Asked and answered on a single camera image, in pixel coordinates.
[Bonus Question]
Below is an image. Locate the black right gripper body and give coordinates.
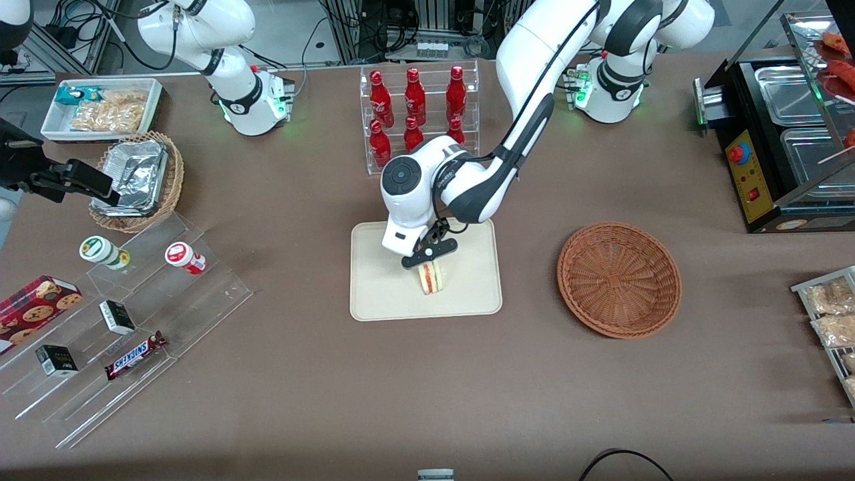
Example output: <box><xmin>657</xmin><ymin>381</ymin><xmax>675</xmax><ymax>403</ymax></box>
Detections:
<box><xmin>0</xmin><ymin>118</ymin><xmax>45</xmax><ymax>190</ymax></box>

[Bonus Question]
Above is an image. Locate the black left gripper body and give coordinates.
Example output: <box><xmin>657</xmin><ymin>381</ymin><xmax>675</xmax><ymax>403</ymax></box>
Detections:
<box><xmin>415</xmin><ymin>216</ymin><xmax>450</xmax><ymax>263</ymax></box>

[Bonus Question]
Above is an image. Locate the triangular sandwich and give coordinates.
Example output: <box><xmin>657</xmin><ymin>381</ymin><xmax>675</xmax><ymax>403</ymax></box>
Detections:
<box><xmin>417</xmin><ymin>260</ymin><xmax>446</xmax><ymax>295</ymax></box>

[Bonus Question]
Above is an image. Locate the cream plastic serving tray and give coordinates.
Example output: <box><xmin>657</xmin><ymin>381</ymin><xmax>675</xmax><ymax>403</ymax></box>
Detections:
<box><xmin>350</xmin><ymin>218</ymin><xmax>503</xmax><ymax>322</ymax></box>

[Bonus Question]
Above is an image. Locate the tan wicker basket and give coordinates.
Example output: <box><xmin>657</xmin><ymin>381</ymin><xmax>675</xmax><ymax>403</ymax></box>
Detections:
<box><xmin>89</xmin><ymin>131</ymin><xmax>185</xmax><ymax>234</ymax></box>

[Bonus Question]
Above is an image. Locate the brown round wicker basket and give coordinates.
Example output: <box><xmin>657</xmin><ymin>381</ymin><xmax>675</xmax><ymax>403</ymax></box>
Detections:
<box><xmin>557</xmin><ymin>222</ymin><xmax>683</xmax><ymax>339</ymax></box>

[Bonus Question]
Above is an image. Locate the tray of packaged snacks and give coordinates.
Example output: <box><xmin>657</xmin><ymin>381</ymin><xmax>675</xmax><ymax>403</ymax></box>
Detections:
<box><xmin>791</xmin><ymin>266</ymin><xmax>855</xmax><ymax>409</ymax></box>

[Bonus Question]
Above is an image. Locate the white rectangular snack bin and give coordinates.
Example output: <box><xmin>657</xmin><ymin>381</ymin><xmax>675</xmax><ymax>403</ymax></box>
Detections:
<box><xmin>40</xmin><ymin>78</ymin><xmax>164</xmax><ymax>143</ymax></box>

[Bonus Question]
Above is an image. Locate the aluminium foil container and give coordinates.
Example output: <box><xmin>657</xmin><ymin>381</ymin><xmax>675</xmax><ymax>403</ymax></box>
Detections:
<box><xmin>92</xmin><ymin>139</ymin><xmax>168</xmax><ymax>216</ymax></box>

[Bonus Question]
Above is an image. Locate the clear bag of crackers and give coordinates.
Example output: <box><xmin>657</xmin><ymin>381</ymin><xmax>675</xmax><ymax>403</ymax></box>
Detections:
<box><xmin>100</xmin><ymin>90</ymin><xmax>148</xmax><ymax>109</ymax></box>
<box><xmin>69</xmin><ymin>102</ymin><xmax>146</xmax><ymax>134</ymax></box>

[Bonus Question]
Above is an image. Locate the green lid snack cup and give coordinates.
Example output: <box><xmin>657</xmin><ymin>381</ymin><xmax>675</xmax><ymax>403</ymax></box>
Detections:
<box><xmin>79</xmin><ymin>236</ymin><xmax>131</xmax><ymax>271</ymax></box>

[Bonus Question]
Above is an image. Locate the clear acrylic bottle rack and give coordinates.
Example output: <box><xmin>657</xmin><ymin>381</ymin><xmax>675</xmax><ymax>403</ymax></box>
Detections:
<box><xmin>359</xmin><ymin>59</ymin><xmax>480</xmax><ymax>176</ymax></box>

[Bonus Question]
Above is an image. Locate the teal snack packet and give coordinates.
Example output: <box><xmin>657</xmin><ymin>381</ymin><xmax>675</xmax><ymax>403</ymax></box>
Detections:
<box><xmin>55</xmin><ymin>86</ymin><xmax>102</xmax><ymax>106</ymax></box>

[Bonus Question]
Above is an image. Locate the red cookie box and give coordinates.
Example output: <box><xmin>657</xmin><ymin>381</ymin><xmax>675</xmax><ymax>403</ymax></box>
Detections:
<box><xmin>0</xmin><ymin>275</ymin><xmax>83</xmax><ymax>355</ymax></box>

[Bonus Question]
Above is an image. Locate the red lid snack cup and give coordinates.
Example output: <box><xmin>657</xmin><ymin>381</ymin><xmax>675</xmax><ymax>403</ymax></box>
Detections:
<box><xmin>165</xmin><ymin>242</ymin><xmax>207</xmax><ymax>275</ymax></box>

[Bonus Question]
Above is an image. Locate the small black carton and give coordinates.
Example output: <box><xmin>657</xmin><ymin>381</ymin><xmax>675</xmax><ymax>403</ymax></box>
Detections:
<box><xmin>99</xmin><ymin>300</ymin><xmax>137</xmax><ymax>336</ymax></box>
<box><xmin>35</xmin><ymin>345</ymin><xmax>79</xmax><ymax>378</ymax></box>

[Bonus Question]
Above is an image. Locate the clear acrylic stepped display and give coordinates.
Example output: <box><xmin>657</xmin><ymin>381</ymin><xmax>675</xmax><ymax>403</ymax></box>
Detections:
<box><xmin>0</xmin><ymin>212</ymin><xmax>253</xmax><ymax>450</ymax></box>

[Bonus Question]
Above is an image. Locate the snickers chocolate bar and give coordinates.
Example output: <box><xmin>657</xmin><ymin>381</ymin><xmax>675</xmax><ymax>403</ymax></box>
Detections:
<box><xmin>104</xmin><ymin>331</ymin><xmax>168</xmax><ymax>381</ymax></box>

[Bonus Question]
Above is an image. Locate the black food warmer cabinet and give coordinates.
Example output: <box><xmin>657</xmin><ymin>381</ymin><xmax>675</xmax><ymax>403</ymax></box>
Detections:
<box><xmin>693</xmin><ymin>10</ymin><xmax>855</xmax><ymax>234</ymax></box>

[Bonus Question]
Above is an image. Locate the steel warmer pan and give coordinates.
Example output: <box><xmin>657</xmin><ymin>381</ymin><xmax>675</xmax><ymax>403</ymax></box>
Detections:
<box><xmin>780</xmin><ymin>127</ymin><xmax>855</xmax><ymax>189</ymax></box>
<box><xmin>753</xmin><ymin>64</ymin><xmax>830</xmax><ymax>127</ymax></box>

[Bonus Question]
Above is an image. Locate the clear bag of fried snack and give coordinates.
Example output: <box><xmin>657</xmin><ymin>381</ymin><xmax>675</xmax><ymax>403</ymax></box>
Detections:
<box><xmin>803</xmin><ymin>277</ymin><xmax>855</xmax><ymax>316</ymax></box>
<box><xmin>811</xmin><ymin>314</ymin><xmax>855</xmax><ymax>348</ymax></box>

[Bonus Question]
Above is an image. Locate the red sausage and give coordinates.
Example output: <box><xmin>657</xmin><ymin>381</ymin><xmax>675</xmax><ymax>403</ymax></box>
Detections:
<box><xmin>822</xmin><ymin>31</ymin><xmax>854</xmax><ymax>58</ymax></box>
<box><xmin>826</xmin><ymin>59</ymin><xmax>855</xmax><ymax>92</ymax></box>

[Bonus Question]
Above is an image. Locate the black cable loop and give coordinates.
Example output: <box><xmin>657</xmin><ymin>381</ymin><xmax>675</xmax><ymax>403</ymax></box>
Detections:
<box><xmin>578</xmin><ymin>449</ymin><xmax>674</xmax><ymax>481</ymax></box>

